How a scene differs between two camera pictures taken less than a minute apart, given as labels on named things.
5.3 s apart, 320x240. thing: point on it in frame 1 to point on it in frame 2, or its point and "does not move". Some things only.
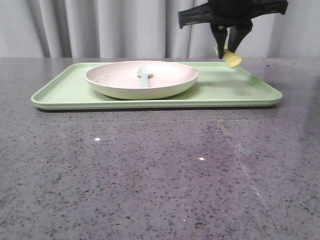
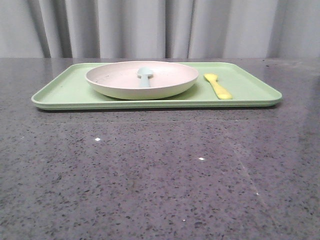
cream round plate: x=120 y=80 does not move
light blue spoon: x=144 y=72 does not move
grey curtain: x=105 y=29 does not move
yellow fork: x=232 y=60 to x=221 y=93
